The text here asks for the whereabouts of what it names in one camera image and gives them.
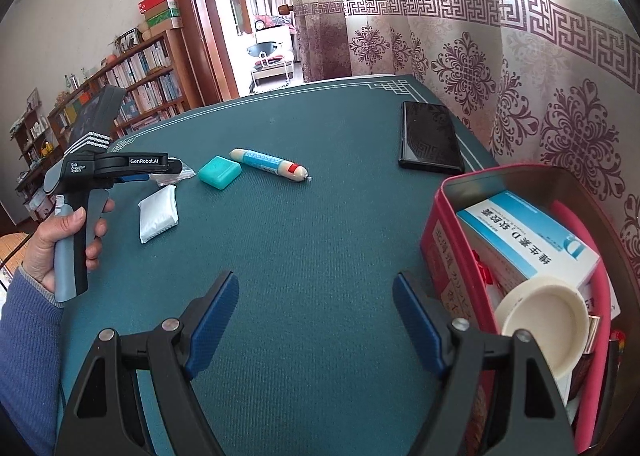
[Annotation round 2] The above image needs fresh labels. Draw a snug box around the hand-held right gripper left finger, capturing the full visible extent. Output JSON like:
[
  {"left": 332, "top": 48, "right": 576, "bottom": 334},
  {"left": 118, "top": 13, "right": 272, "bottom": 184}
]
[{"left": 52, "top": 270, "right": 241, "bottom": 456}]

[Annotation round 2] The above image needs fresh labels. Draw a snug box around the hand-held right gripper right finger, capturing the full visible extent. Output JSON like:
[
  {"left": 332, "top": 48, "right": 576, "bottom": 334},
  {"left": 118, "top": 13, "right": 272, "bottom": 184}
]
[{"left": 392, "top": 272, "right": 573, "bottom": 456}]

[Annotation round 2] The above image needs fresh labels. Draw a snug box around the red snack packet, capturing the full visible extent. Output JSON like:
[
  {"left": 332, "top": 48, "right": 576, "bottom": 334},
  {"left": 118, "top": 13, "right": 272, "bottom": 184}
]
[{"left": 470, "top": 249, "right": 502, "bottom": 317}]

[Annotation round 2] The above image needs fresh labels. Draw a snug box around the red cardboard box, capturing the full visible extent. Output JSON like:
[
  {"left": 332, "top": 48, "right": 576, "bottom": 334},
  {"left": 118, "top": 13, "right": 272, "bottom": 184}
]
[{"left": 419, "top": 163, "right": 640, "bottom": 454}]

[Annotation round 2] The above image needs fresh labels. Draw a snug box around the large blue white medicine box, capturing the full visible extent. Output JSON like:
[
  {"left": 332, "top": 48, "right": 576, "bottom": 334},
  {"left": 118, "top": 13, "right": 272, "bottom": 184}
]
[{"left": 456, "top": 190, "right": 602, "bottom": 294}]

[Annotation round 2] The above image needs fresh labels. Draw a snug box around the pink foam tube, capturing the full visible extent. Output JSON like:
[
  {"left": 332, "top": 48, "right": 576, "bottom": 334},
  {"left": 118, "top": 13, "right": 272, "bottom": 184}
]
[{"left": 550, "top": 201, "right": 619, "bottom": 454}]

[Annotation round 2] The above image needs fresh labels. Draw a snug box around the person's left forearm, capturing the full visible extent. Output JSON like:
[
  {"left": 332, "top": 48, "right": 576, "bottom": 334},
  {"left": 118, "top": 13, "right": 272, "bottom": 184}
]
[{"left": 0, "top": 266, "right": 64, "bottom": 456}]

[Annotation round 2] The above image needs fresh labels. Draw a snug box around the person's left hand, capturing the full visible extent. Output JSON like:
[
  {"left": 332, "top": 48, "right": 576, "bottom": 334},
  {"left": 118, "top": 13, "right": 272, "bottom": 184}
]
[{"left": 20, "top": 199, "right": 116, "bottom": 295}]

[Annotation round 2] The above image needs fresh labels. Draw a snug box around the white tissue packet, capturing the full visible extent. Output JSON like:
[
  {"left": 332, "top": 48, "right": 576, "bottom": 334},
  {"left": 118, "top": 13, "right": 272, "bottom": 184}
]
[{"left": 138, "top": 183, "right": 180, "bottom": 243}]

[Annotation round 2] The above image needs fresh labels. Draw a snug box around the small wooden shelf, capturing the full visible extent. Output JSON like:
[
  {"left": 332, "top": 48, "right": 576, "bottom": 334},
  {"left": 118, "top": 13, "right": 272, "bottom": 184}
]
[{"left": 10, "top": 89, "right": 56, "bottom": 224}]

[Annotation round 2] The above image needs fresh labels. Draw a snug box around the teal dental floss box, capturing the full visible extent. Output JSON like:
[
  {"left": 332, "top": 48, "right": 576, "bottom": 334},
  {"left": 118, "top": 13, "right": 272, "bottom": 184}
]
[{"left": 197, "top": 155, "right": 242, "bottom": 189}]

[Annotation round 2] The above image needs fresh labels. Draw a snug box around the wooden bookshelf with books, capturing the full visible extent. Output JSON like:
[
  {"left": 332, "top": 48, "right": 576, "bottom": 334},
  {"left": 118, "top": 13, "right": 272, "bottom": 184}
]
[{"left": 47, "top": 29, "right": 190, "bottom": 147}]

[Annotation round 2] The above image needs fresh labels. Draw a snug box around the blue white ointment tube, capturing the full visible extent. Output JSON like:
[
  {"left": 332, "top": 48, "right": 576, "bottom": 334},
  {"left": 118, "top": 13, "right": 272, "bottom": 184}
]
[{"left": 229, "top": 147, "right": 308, "bottom": 183}]

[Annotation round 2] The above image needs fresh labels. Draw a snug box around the teal table mat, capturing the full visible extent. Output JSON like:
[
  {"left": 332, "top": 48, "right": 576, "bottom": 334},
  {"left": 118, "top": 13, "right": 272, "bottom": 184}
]
[{"left": 55, "top": 74, "right": 501, "bottom": 456}]

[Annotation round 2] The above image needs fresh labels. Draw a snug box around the black smartphone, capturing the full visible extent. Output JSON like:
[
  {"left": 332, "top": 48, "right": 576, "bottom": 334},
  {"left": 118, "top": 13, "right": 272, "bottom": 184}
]
[{"left": 398, "top": 101, "right": 466, "bottom": 174}]

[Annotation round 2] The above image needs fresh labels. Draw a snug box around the red patterned cloth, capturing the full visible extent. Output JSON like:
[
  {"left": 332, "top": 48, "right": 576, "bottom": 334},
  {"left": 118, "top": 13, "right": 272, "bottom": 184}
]
[{"left": 252, "top": 14, "right": 296, "bottom": 30}]

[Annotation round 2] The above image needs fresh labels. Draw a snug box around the patterned beige curtain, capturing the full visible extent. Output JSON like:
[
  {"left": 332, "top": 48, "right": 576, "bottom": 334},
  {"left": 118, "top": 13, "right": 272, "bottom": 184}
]
[{"left": 282, "top": 0, "right": 640, "bottom": 287}]

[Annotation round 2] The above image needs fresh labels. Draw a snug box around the wooden door frame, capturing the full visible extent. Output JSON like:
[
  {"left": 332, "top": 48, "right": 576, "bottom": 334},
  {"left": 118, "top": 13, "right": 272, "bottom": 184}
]
[{"left": 165, "top": 0, "right": 242, "bottom": 108}]

